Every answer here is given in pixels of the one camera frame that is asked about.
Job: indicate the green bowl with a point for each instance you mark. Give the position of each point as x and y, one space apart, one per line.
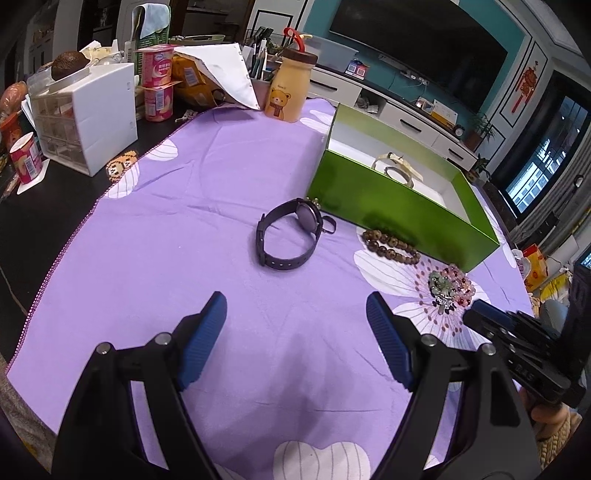
198 40

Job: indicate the packaged bread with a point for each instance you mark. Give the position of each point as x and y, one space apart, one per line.
11 99

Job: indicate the purple floral tablecloth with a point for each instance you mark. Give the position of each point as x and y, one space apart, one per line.
184 230

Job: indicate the small picture frame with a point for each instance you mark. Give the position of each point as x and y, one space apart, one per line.
425 106

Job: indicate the person's right forearm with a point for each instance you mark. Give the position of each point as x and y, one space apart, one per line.
561 438

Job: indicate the red knot wall decoration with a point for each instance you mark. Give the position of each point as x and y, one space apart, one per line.
526 85

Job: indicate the red yellow snack bag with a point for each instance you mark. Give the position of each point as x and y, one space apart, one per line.
535 267

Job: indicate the pen holder with pens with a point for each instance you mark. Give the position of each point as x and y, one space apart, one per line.
258 62

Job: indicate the yellow bear bottle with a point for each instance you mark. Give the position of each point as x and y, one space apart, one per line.
284 87

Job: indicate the black alarm clock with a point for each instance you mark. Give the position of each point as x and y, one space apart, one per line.
458 131

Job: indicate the beige wristwatch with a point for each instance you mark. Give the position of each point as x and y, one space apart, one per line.
406 167

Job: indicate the window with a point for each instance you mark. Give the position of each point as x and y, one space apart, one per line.
545 157

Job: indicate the white paper sheet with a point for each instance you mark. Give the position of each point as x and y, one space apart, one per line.
226 69

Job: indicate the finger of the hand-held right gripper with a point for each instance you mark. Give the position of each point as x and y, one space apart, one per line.
478 321
490 308

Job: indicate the red snack cup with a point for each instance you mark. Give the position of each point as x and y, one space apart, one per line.
25 159

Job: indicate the green cardboard box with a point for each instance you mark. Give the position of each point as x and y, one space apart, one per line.
392 203

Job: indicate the white drawer organizer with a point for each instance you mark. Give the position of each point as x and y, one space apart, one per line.
111 120

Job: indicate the tall potted plant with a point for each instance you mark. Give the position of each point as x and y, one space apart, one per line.
480 129

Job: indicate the dark brown round object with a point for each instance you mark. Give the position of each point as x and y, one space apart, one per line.
69 65

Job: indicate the clear plastic storage bin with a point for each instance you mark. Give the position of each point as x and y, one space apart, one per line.
330 53

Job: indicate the light blue towel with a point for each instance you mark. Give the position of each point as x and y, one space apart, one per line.
152 18

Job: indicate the white power strip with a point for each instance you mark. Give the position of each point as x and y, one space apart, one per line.
413 77

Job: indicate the pixel bead bear coaster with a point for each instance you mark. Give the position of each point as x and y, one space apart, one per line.
122 168

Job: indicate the person's right hand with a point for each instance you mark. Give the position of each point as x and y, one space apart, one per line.
545 415

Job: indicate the pink yogurt cup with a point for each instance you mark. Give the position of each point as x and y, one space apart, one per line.
157 64
159 102

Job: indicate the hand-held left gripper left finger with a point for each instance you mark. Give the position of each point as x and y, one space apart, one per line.
205 341

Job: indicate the green basket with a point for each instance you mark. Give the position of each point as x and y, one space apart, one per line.
138 50

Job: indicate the orange snack bag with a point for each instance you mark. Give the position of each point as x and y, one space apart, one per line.
194 78

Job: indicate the black television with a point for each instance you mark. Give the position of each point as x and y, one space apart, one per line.
415 46

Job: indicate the white television cabinet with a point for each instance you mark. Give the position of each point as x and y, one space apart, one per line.
415 122

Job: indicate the desk calendar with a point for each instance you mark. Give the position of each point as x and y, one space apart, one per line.
445 115

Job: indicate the small potted plant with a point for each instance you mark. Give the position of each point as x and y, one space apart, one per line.
480 168

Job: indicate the grey metal bangle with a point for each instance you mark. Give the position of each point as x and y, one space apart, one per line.
391 168

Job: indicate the small red blue box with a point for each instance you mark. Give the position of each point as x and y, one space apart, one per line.
357 69

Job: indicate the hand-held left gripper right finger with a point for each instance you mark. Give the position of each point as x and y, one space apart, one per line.
390 341

